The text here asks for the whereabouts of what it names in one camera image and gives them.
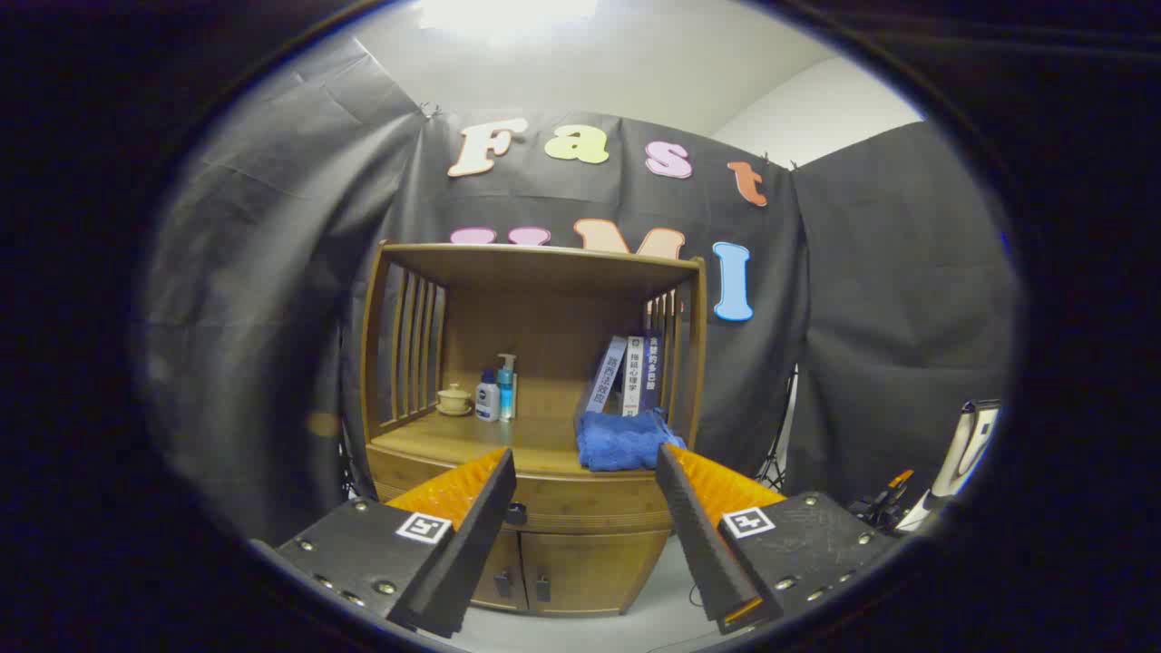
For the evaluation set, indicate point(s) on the black tripod stand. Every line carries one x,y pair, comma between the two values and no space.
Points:
774,458

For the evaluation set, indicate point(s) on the white bottle blue cap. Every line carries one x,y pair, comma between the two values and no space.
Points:
487,399

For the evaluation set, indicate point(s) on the grey book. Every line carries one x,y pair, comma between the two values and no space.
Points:
606,376

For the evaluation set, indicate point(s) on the wooden countertop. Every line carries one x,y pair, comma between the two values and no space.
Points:
508,435

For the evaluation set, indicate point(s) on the orange black clamp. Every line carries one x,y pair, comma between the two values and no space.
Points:
884,503

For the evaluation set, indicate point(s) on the blue pump bottle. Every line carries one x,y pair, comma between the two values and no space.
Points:
506,390

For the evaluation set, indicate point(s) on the wooden drawer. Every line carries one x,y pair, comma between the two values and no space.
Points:
580,503

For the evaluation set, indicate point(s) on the white spine book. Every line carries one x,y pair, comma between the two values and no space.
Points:
633,376

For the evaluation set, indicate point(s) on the blue towel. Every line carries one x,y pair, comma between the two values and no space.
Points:
621,440

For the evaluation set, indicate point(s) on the cream lidded teacup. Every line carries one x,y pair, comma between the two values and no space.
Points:
453,399

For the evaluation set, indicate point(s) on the wooden cabinet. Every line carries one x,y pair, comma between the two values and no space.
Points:
544,263

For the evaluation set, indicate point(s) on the dark blue book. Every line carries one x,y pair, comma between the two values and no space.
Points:
652,367

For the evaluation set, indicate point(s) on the wooden cabinet door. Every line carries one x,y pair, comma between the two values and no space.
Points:
590,571
499,580

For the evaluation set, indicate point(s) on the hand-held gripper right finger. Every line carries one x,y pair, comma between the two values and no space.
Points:
694,535

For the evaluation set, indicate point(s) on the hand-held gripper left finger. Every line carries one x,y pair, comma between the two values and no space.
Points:
472,535

